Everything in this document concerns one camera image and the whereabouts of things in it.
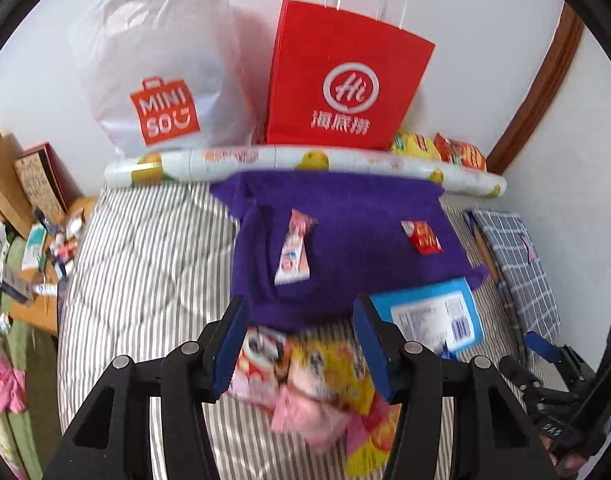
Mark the fruit pattern rolled mat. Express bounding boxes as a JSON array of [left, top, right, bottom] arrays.
[[104, 145, 507, 198]]

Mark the orange snack bag by wall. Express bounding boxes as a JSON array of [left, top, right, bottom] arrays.
[[433, 132, 487, 171]]

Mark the pink white candy bar wrapper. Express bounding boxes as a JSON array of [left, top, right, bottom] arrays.
[[274, 209, 317, 286]]

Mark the blue checked cloth bag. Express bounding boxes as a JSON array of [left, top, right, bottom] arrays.
[[464, 209, 560, 367]]

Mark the yellow biscuit snack packet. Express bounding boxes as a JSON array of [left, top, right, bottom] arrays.
[[288, 339, 375, 415]]

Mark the brown door frame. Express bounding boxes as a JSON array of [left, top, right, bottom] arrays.
[[487, 3, 585, 174]]

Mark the small red snack packet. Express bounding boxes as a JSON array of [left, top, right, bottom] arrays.
[[401, 221, 443, 256]]

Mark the white Miniso plastic bag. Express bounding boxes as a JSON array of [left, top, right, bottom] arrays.
[[69, 0, 258, 157]]

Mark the yellow snack bag by wall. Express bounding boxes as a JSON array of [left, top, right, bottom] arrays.
[[389, 131, 441, 162]]

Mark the red Haidilao paper bag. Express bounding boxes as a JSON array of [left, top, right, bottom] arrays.
[[266, 0, 435, 151]]

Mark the pink strawberry candy packet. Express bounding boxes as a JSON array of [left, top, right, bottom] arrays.
[[271, 386, 352, 453]]

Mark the brown patterned box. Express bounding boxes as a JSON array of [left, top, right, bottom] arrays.
[[14, 142, 81, 221]]

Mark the blue tissue pack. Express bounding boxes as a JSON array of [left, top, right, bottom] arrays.
[[371, 278, 484, 356]]

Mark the striped grey quilt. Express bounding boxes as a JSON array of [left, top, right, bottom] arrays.
[[56, 181, 537, 480]]

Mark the purple towel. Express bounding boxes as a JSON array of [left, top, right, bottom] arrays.
[[210, 170, 488, 333]]

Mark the pink floral pillow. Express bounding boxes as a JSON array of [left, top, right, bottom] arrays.
[[0, 337, 28, 479]]

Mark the pink orange fruit snack bag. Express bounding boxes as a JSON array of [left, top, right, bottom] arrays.
[[345, 393, 401, 478]]

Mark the wooden side table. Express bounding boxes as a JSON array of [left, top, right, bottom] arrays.
[[7, 194, 100, 336]]

